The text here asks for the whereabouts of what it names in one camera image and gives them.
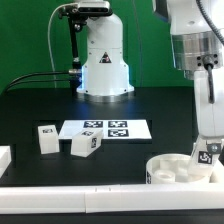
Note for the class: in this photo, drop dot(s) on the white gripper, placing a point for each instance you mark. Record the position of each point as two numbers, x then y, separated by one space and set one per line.
210 116

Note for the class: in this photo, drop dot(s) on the white round stool seat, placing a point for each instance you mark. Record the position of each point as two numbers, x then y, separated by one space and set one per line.
170 169

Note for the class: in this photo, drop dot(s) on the white left fence piece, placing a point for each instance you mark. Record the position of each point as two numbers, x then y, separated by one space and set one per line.
5 158

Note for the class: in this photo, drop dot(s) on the white marker base plate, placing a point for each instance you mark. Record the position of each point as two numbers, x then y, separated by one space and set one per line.
112 129

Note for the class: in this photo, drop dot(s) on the white fence wall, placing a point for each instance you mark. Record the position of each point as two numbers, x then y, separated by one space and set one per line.
112 198

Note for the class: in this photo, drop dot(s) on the grey overhead camera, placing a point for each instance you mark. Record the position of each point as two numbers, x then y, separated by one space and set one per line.
94 8

